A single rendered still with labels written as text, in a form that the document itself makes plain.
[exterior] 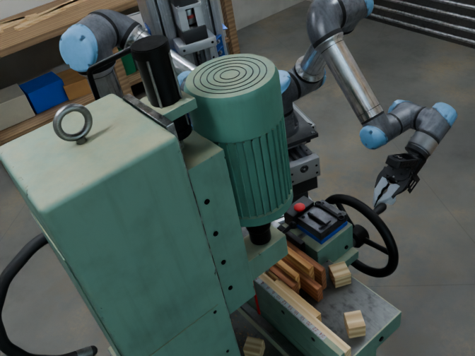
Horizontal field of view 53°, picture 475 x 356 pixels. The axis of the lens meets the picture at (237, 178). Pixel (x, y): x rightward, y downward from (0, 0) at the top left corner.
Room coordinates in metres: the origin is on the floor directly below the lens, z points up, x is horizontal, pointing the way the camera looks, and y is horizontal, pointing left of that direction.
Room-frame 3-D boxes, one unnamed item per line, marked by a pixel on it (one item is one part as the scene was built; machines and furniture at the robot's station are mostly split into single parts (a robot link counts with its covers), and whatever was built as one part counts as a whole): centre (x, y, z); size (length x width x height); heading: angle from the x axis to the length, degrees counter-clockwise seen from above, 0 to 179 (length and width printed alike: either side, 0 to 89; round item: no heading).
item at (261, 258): (0.78, -0.01, 1.03); 0.14 x 0.07 x 0.09; 121
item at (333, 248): (0.90, -0.18, 0.91); 0.15 x 0.14 x 0.09; 31
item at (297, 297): (0.88, 0.03, 0.92); 0.57 x 0.02 x 0.04; 31
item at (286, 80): (1.60, -0.22, 0.98); 0.13 x 0.12 x 0.14; 117
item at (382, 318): (0.86, -0.11, 0.87); 0.61 x 0.30 x 0.06; 31
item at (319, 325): (0.79, 0.00, 0.92); 0.60 x 0.02 x 0.05; 31
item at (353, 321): (0.61, -0.19, 0.92); 0.04 x 0.04 x 0.04; 88
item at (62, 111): (0.64, 0.22, 1.55); 0.06 x 0.02 x 0.07; 121
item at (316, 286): (0.80, -0.08, 0.92); 0.24 x 0.02 x 0.05; 31
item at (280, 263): (0.82, -0.05, 0.93); 0.17 x 0.01 x 0.06; 31
